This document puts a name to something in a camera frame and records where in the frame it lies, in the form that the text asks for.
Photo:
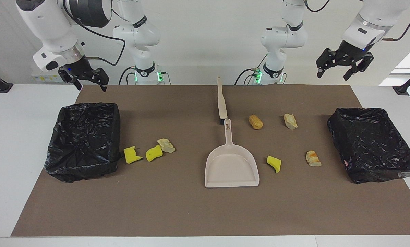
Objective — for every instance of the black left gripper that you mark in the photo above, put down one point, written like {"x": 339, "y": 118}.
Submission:
{"x": 351, "y": 51}

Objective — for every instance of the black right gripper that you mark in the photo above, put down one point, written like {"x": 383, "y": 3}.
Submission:
{"x": 77, "y": 68}

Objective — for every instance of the pale tan bread chunk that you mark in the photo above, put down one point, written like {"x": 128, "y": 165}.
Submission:
{"x": 290, "y": 121}

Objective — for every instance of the orange striped croissant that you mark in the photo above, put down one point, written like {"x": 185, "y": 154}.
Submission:
{"x": 313, "y": 159}

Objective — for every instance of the brown bread roll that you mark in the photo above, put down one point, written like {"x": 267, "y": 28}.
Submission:
{"x": 255, "y": 122}

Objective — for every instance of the small yellow sponge wedge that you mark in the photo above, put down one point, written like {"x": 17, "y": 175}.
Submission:
{"x": 274, "y": 163}

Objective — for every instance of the beige brush black bristles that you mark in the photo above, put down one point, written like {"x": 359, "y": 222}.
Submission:
{"x": 222, "y": 106}

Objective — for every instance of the beige plastic dustpan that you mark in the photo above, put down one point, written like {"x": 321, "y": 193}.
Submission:
{"x": 230, "y": 168}

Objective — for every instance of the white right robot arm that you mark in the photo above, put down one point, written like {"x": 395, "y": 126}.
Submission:
{"x": 47, "y": 27}

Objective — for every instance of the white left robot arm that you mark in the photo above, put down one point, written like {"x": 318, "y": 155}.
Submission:
{"x": 284, "y": 37}

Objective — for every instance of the black bag lined bin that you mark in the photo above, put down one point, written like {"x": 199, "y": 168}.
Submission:
{"x": 81, "y": 144}

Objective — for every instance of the black bag bin pink mark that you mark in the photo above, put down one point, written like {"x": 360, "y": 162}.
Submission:
{"x": 373, "y": 147}

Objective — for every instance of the pale crumpled trash piece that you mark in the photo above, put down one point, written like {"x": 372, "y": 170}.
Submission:
{"x": 166, "y": 145}

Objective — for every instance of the notched yellow sponge piece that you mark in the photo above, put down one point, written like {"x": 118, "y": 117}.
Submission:
{"x": 131, "y": 156}

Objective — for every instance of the yellow sponge piece dark speck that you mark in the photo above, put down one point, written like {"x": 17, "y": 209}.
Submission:
{"x": 153, "y": 153}

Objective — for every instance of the brown table mat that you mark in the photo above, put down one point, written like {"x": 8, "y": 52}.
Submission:
{"x": 177, "y": 206}

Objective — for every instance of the white wall box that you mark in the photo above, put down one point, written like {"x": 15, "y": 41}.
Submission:
{"x": 40, "y": 78}

